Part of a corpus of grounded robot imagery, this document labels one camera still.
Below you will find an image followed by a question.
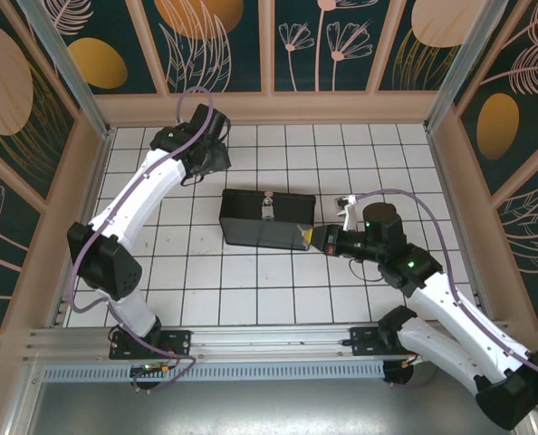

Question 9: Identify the silver padlock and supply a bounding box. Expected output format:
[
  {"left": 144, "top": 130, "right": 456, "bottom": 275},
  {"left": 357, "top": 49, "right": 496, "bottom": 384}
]
[{"left": 259, "top": 192, "right": 275, "bottom": 222}]

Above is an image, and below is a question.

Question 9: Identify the black box starry night lid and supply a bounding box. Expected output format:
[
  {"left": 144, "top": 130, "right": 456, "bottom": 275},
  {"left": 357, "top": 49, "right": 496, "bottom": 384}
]
[{"left": 217, "top": 187, "right": 317, "bottom": 253}]

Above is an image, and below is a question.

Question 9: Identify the feather and orange oval panel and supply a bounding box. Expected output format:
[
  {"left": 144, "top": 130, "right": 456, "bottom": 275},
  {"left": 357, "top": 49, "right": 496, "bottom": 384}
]
[{"left": 454, "top": 0, "right": 538, "bottom": 196}]

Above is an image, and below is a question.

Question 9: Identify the beige circle gold lines panel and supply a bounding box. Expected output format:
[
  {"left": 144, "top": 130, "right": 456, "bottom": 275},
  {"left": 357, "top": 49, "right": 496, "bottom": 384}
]
[
  {"left": 376, "top": 0, "right": 487, "bottom": 94},
  {"left": 0, "top": 0, "right": 81, "bottom": 203}
]

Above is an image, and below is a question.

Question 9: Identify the grey sheet metal panel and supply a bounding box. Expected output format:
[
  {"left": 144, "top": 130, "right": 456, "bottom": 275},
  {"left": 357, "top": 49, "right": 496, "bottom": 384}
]
[{"left": 22, "top": 380, "right": 538, "bottom": 435}]

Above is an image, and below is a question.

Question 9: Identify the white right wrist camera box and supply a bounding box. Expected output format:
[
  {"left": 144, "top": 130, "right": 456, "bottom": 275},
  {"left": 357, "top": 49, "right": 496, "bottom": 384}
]
[{"left": 333, "top": 193, "right": 359, "bottom": 231}]

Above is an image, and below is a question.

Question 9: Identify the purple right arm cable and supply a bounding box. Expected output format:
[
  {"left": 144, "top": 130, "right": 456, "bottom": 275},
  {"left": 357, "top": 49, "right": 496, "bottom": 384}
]
[{"left": 353, "top": 188, "right": 538, "bottom": 416}]

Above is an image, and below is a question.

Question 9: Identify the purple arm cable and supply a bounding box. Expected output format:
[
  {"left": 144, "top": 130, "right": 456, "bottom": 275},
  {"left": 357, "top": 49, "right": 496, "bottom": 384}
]
[
  {"left": 67, "top": 85, "right": 216, "bottom": 396},
  {"left": 353, "top": 188, "right": 538, "bottom": 416}
]

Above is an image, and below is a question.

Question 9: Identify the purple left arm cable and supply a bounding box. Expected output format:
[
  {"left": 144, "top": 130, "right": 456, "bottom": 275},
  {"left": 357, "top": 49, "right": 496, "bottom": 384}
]
[{"left": 67, "top": 85, "right": 216, "bottom": 396}]

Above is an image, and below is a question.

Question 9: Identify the orange circle leaf wall panel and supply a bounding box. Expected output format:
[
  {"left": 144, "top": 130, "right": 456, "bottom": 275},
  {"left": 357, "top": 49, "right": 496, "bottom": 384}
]
[{"left": 141, "top": 0, "right": 273, "bottom": 96}]

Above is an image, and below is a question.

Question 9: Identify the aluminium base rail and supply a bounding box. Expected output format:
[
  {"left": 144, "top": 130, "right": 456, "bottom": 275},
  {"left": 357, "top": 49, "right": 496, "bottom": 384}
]
[{"left": 23, "top": 322, "right": 515, "bottom": 362}]

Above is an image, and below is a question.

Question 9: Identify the orange oval wall panel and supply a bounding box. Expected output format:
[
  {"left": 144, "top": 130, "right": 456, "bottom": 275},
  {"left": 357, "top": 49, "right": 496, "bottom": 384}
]
[{"left": 51, "top": 0, "right": 167, "bottom": 96}]

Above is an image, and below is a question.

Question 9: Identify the pink flowers wall panel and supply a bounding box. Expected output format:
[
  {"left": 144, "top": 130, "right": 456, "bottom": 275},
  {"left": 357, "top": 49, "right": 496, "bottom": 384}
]
[{"left": 273, "top": 0, "right": 395, "bottom": 95}]

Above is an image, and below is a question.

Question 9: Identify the grey slotted cable duct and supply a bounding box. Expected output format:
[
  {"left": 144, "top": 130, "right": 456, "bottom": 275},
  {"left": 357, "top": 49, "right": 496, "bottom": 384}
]
[{"left": 42, "top": 361, "right": 387, "bottom": 382}]

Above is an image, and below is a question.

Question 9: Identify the aluminium corner post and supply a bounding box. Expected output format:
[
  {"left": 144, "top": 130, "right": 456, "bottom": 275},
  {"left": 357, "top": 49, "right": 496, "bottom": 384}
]
[
  {"left": 424, "top": 0, "right": 517, "bottom": 133},
  {"left": 17, "top": 0, "right": 116, "bottom": 140}
]

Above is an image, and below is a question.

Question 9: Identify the white feather wall panel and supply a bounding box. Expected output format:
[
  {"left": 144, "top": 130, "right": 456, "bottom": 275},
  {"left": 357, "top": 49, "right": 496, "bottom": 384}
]
[{"left": 495, "top": 167, "right": 538, "bottom": 323}]

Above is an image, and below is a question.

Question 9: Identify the single flower wall panel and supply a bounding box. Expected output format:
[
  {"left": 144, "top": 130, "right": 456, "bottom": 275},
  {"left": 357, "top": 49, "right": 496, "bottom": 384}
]
[{"left": 0, "top": 140, "right": 43, "bottom": 318}]

